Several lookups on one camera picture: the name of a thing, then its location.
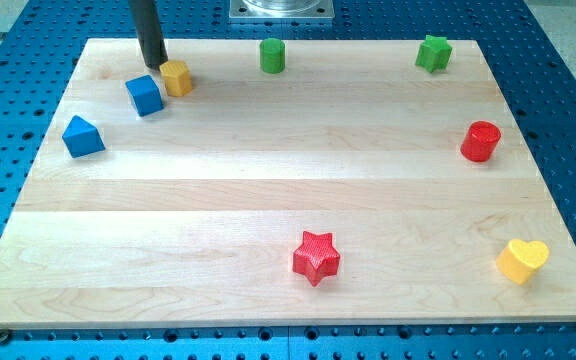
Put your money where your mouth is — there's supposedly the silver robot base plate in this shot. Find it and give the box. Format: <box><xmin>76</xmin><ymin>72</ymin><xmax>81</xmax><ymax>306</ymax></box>
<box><xmin>229</xmin><ymin>0</ymin><xmax>335</xmax><ymax>20</ymax></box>

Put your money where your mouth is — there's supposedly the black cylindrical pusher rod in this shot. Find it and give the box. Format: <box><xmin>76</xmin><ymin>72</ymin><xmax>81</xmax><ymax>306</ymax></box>
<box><xmin>128</xmin><ymin>0</ymin><xmax>168</xmax><ymax>71</ymax></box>

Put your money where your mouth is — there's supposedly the red cylinder block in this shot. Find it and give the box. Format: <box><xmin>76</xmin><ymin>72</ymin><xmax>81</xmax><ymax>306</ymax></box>
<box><xmin>460</xmin><ymin>121</ymin><xmax>501</xmax><ymax>162</ymax></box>

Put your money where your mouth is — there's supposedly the yellow heart block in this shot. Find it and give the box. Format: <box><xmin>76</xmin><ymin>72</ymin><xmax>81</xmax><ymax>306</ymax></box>
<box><xmin>495</xmin><ymin>239</ymin><xmax>550</xmax><ymax>285</ymax></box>

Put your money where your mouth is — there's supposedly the green cylinder block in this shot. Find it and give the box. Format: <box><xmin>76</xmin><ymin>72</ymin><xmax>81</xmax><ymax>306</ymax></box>
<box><xmin>259</xmin><ymin>38</ymin><xmax>286</xmax><ymax>74</ymax></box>

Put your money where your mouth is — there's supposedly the green star block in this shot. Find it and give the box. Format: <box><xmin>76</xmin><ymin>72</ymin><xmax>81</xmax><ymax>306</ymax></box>
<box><xmin>415</xmin><ymin>35</ymin><xmax>452</xmax><ymax>73</ymax></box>

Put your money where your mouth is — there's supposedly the light wooden board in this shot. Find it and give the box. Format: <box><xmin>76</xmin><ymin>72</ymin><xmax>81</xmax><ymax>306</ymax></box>
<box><xmin>0</xmin><ymin>38</ymin><xmax>576</xmax><ymax>329</ymax></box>

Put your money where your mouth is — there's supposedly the red star block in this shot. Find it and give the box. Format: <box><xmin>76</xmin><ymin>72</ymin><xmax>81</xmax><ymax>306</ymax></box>
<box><xmin>292</xmin><ymin>231</ymin><xmax>341</xmax><ymax>287</ymax></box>

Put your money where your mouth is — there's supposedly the blue cube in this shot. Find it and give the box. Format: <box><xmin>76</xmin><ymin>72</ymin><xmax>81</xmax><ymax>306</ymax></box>
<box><xmin>125</xmin><ymin>75</ymin><xmax>164</xmax><ymax>117</ymax></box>

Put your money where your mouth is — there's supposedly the yellow hexagonal block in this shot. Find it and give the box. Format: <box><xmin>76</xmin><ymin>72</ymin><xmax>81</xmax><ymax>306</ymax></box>
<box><xmin>159</xmin><ymin>60</ymin><xmax>193</xmax><ymax>97</ymax></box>

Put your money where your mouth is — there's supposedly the blue triangular prism block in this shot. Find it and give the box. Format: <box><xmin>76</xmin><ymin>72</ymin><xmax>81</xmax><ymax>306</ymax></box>
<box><xmin>62</xmin><ymin>115</ymin><xmax>105</xmax><ymax>158</ymax></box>

